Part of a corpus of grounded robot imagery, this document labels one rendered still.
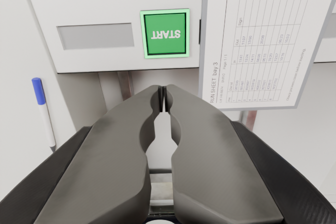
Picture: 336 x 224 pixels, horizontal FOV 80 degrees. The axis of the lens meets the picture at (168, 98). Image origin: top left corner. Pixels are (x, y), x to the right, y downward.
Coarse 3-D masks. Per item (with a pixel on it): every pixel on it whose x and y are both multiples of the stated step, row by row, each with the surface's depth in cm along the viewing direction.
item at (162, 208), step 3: (150, 207) 64; (153, 207) 64; (156, 207) 64; (159, 207) 64; (162, 207) 64; (165, 207) 64; (168, 207) 64; (171, 207) 63; (150, 210) 63; (153, 210) 63; (156, 210) 63; (159, 210) 63; (162, 210) 63; (165, 210) 63; (168, 210) 63; (171, 210) 63
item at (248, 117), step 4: (244, 112) 47; (248, 112) 44; (252, 112) 44; (256, 112) 44; (244, 116) 47; (248, 116) 45; (252, 116) 45; (244, 120) 47; (248, 120) 46; (252, 120) 46; (244, 124) 47; (248, 124) 46; (252, 124) 46; (252, 128) 47
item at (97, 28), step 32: (32, 0) 23; (64, 0) 23; (96, 0) 23; (128, 0) 23; (160, 0) 23; (192, 0) 23; (64, 32) 25; (96, 32) 25; (128, 32) 25; (192, 32) 24; (64, 64) 27; (96, 64) 27; (128, 64) 27; (160, 64) 27; (192, 64) 27
